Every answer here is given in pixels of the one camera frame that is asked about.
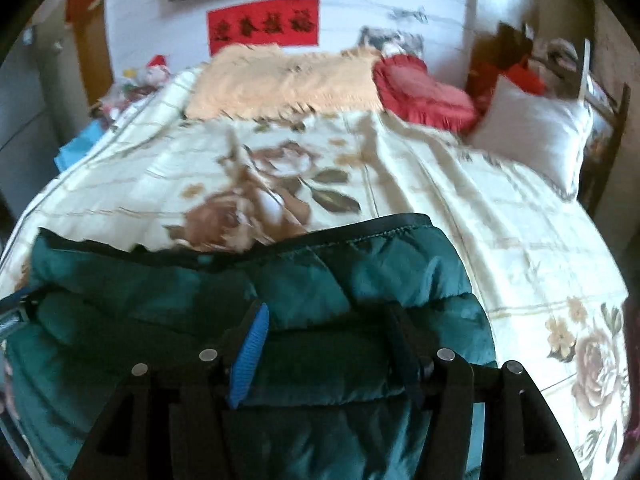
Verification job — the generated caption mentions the dark green quilted jacket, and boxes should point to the dark green quilted jacket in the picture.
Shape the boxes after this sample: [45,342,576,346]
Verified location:
[6,214,496,479]

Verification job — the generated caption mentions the cream floral checked bedspread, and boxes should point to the cream floral checked bedspread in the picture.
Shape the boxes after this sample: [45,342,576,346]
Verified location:
[1,70,631,479]

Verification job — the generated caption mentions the white square pillow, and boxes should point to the white square pillow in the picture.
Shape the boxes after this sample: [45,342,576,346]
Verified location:
[470,76,593,200]

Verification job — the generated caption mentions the blue paper bag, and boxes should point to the blue paper bag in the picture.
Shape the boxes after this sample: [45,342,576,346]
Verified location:
[53,119,107,174]

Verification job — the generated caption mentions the peach fringed pillow cover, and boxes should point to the peach fringed pillow cover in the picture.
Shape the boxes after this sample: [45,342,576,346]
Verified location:
[184,44,383,120]

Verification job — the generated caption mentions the red heart-shaped cushion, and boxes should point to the red heart-shaped cushion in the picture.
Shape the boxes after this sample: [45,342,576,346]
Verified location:
[372,54,480,133]

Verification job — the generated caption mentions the pig plush toy red hat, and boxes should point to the pig plush toy red hat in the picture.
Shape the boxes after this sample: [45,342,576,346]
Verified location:
[136,54,171,88]

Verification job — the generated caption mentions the grey refrigerator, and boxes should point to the grey refrigerator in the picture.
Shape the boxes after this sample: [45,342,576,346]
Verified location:
[0,38,60,218]

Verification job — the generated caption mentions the framed photo on headboard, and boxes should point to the framed photo on headboard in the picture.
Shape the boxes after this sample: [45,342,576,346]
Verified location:
[358,27,424,58]

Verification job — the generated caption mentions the red banner with black characters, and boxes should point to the red banner with black characters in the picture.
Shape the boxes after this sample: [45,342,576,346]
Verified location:
[206,0,320,55]

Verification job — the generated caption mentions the wooden chair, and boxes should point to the wooden chair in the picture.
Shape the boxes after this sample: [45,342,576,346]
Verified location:
[466,22,633,219]

